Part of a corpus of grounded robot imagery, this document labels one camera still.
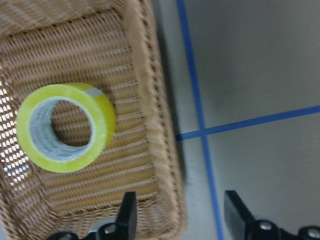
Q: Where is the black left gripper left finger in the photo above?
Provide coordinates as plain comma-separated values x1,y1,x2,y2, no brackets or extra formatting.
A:
96,192,137,240

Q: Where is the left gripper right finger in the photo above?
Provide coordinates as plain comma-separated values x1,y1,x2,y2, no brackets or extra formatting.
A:
224,190,280,240

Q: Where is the yellow tape roll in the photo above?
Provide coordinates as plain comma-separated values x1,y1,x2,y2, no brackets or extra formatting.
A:
15,82,116,173

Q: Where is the brown wicker basket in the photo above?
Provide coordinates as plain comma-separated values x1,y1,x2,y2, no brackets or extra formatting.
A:
0,0,187,240

